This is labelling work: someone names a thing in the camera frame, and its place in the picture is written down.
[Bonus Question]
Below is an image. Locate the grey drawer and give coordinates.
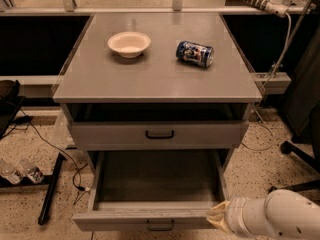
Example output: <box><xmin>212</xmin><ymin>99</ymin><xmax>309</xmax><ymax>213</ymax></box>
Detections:
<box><xmin>68</xmin><ymin>121</ymin><xmax>249</xmax><ymax>151</ymax></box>
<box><xmin>73</xmin><ymin>150</ymin><xmax>229</xmax><ymax>231</ymax></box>

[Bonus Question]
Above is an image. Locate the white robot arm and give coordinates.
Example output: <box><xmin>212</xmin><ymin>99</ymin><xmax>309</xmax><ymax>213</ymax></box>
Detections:
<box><xmin>207</xmin><ymin>189</ymin><xmax>320</xmax><ymax>240</ymax></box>

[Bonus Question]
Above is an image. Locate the grey top drawer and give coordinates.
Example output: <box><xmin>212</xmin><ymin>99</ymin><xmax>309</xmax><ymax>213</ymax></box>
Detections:
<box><xmin>68</xmin><ymin>121</ymin><xmax>249</xmax><ymax>151</ymax></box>

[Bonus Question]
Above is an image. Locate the grey drawer cabinet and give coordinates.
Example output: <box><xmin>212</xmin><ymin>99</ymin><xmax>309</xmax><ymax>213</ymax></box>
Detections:
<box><xmin>54</xmin><ymin>13</ymin><xmax>261</xmax><ymax>165</ymax></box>

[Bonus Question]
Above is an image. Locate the black office chair base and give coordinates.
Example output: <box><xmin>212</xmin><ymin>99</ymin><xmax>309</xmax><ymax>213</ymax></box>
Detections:
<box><xmin>280</xmin><ymin>116</ymin><xmax>320</xmax><ymax>192</ymax></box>

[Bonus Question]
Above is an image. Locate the blue soda can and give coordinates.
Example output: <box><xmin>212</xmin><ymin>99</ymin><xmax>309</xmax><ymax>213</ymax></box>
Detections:
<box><xmin>176</xmin><ymin>41</ymin><xmax>214</xmax><ymax>68</ymax></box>

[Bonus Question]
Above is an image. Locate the black floor stand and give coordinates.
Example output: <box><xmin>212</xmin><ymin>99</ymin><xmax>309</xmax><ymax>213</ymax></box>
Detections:
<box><xmin>0</xmin><ymin>153</ymin><xmax>66</xmax><ymax>226</ymax></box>

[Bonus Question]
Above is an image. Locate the clear plastic bottle right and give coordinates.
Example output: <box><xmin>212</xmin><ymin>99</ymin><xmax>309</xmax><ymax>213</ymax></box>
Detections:
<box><xmin>20</xmin><ymin>159</ymin><xmax>44</xmax><ymax>184</ymax></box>

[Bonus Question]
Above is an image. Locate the clear plastic bottle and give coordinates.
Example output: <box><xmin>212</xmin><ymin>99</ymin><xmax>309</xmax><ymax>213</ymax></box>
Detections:
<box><xmin>0</xmin><ymin>160</ymin><xmax>23</xmax><ymax>185</ymax></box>
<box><xmin>20</xmin><ymin>159</ymin><xmax>44</xmax><ymax>184</ymax></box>

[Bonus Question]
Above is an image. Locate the white bowl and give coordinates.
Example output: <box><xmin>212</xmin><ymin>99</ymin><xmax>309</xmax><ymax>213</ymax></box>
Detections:
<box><xmin>107</xmin><ymin>32</ymin><xmax>151</xmax><ymax>59</ymax></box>

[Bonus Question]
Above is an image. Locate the clear plastic bottle left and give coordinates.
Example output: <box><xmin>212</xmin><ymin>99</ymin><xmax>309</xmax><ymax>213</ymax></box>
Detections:
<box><xmin>0</xmin><ymin>160</ymin><xmax>23</xmax><ymax>185</ymax></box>

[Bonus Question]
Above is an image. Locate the white power strip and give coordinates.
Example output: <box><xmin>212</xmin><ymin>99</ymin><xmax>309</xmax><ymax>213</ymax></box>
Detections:
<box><xmin>241</xmin><ymin>0</ymin><xmax>289</xmax><ymax>18</ymax></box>

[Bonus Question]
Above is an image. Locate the black chair at left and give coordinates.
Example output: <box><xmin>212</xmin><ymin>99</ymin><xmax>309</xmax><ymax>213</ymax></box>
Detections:
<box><xmin>0</xmin><ymin>80</ymin><xmax>25</xmax><ymax>139</ymax></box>

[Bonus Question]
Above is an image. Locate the black floor cable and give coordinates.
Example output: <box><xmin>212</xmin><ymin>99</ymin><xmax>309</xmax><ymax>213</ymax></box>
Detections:
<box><xmin>3</xmin><ymin>107</ymin><xmax>92</xmax><ymax>205</ymax></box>

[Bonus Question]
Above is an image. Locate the white cable on right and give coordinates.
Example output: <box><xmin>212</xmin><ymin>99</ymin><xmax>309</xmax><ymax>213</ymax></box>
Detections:
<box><xmin>241</xmin><ymin>11</ymin><xmax>294</xmax><ymax>152</ymax></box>

